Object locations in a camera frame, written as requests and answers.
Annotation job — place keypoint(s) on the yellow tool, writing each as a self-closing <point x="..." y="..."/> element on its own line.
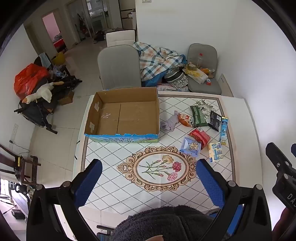
<point x="18" y="161"/>

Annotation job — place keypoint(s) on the yellow tissue box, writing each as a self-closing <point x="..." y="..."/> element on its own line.
<point x="196" y="75"/>

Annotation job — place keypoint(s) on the black folded stroller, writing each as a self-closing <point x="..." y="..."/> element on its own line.
<point x="34" y="113"/>

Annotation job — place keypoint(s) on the yellow blue packet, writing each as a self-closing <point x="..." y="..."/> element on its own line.
<point x="216" y="151"/>

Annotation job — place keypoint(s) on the light blue cloth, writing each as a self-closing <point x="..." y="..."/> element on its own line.
<point x="45" y="59"/>

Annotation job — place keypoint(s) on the blue tissue pack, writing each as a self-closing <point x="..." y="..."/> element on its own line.
<point x="190" y="147"/>

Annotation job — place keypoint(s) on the white chair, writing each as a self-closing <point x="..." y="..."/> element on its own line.
<point x="120" y="38"/>

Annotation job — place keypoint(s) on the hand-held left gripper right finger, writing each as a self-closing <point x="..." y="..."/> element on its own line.
<point x="209" y="183"/>

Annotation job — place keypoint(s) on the plaid blanket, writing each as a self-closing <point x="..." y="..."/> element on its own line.
<point x="155" y="60"/>

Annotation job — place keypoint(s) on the hanging clothes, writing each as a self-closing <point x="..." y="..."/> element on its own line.
<point x="82" y="25"/>

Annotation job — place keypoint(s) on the small brown cardboard box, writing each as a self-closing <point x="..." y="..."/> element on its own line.
<point x="67" y="97"/>

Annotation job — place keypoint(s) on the clear bottle with red cap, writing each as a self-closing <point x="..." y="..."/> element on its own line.
<point x="200" y="60"/>

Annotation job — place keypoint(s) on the white board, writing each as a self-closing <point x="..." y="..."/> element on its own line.
<point x="226" y="87"/>

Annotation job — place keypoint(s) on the light blue tube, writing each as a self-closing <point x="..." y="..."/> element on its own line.
<point x="223" y="129"/>

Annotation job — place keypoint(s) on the orange plastic bag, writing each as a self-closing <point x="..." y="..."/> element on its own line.
<point x="27" y="80"/>

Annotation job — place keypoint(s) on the pink cloth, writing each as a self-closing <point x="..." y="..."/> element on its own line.
<point x="168" y="87"/>

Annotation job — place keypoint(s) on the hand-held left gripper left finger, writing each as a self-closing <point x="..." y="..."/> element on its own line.
<point x="89" y="183"/>

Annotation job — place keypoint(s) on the red packet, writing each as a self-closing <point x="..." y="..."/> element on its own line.
<point x="200" y="138"/>

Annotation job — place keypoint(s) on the orange snack packet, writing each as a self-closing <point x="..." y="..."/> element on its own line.
<point x="186" y="120"/>

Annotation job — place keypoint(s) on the black packet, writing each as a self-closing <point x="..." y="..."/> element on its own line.
<point x="215" y="120"/>

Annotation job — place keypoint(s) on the red bedding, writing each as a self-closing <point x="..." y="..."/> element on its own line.
<point x="60" y="45"/>

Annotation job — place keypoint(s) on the small black device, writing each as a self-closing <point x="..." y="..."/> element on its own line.
<point x="18" y="213"/>

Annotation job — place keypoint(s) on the dark wooden chair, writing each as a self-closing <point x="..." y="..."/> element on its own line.
<point x="25" y="169"/>

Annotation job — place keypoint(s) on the person's left hand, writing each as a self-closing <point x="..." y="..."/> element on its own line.
<point x="156" y="238"/>

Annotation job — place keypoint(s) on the grey purple sock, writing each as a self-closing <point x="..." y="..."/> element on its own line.
<point x="170" y="121"/>

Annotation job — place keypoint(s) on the green packet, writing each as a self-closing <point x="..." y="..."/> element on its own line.
<point x="198" y="117"/>

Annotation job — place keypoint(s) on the grey cushioned chair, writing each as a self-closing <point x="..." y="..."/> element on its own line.
<point x="203" y="89"/>

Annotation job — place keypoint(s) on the dark fleece garment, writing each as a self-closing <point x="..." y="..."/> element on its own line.
<point x="161" y="220"/>

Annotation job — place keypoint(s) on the black white striped bag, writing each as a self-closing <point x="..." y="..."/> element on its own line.
<point x="177" y="76"/>

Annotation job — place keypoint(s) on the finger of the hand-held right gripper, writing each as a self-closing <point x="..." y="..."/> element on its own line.
<point x="277" y="157"/>
<point x="294" y="151"/>

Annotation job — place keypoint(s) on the tape roll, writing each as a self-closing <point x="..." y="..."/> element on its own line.
<point x="192" y="67"/>

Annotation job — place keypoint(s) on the white plush goose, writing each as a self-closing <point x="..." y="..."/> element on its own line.
<point x="45" y="91"/>

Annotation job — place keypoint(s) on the small red white box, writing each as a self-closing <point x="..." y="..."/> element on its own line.
<point x="208" y="81"/>

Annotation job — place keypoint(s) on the clear plastic bag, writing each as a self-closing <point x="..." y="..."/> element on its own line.
<point x="59" y="71"/>

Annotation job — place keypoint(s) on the grey fabric chair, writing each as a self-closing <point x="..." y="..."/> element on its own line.
<point x="119" y="67"/>

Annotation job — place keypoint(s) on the yellow bag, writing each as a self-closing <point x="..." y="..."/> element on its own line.
<point x="59" y="59"/>

